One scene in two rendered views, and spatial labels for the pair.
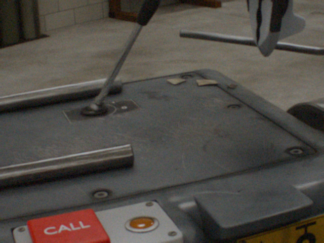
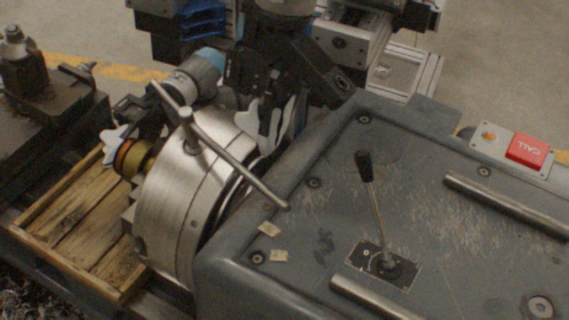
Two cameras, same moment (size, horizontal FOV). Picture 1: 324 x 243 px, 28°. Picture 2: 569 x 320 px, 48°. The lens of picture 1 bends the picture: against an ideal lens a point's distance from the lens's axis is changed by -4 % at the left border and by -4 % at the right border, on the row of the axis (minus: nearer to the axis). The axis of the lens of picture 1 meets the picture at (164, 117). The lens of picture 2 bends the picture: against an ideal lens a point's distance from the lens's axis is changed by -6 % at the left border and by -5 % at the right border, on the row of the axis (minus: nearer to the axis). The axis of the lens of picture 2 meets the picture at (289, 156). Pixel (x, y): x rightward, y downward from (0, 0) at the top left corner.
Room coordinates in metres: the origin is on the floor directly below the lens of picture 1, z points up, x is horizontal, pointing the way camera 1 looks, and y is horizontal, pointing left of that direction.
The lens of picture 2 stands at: (1.26, 0.34, 1.97)
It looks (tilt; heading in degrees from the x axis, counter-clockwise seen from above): 46 degrees down; 225
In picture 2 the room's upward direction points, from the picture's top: 4 degrees clockwise
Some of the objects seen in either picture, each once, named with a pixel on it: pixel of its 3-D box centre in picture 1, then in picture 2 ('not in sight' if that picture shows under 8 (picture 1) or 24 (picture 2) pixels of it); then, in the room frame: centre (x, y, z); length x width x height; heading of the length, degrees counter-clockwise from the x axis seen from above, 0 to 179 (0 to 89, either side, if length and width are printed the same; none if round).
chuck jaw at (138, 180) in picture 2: not in sight; (145, 212); (0.94, -0.32, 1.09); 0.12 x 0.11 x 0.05; 18
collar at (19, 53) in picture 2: not in sight; (17, 44); (0.93, -0.84, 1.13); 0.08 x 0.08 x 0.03
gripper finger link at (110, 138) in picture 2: not in sight; (112, 140); (0.90, -0.49, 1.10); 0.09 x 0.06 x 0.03; 17
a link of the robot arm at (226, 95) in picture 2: not in sight; (208, 107); (0.63, -0.56, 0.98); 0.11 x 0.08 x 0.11; 165
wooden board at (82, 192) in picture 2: not in sight; (119, 208); (0.91, -0.51, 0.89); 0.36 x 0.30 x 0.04; 18
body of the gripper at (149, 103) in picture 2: not in sight; (148, 114); (0.80, -0.52, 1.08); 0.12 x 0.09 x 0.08; 17
